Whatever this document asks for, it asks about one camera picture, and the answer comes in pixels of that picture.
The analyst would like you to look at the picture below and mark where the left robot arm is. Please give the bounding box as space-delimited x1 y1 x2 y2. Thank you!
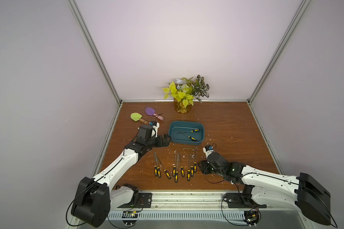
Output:
67 134 171 228

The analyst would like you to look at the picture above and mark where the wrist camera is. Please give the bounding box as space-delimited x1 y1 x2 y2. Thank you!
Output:
150 121 160 137
203 145 214 158

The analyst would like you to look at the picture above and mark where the teal plastic storage box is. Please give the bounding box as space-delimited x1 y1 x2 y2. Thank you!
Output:
168 121 205 146

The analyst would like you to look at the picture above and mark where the green toy shovel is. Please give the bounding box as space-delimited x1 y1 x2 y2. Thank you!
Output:
130 113 149 125

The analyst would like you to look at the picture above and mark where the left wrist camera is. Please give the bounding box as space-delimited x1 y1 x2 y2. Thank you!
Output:
150 121 160 137

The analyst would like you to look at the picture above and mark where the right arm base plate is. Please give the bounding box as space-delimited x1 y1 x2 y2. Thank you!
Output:
223 193 267 209

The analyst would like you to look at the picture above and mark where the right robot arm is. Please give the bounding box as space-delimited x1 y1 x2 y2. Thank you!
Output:
198 145 338 228

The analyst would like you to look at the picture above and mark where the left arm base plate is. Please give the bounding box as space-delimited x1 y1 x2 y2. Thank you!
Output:
118 192 153 209

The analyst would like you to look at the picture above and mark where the purple toy shovel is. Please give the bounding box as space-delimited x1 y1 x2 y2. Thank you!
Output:
144 107 164 121

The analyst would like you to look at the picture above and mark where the right controller board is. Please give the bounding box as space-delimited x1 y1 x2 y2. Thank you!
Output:
243 209 261 227

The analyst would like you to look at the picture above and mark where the controller board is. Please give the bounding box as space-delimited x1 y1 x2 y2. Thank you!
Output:
243 209 261 227
121 211 139 228

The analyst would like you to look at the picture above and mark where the left controller board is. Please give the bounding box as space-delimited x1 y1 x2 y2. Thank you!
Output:
121 211 139 228

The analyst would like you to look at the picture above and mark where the aluminium front rail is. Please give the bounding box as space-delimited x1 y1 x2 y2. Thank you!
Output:
72 190 310 212

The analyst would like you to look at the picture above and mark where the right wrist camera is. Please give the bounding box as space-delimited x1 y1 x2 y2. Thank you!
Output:
203 145 214 158

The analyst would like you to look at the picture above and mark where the amber vase with plants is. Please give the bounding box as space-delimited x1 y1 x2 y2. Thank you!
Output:
162 75 210 114

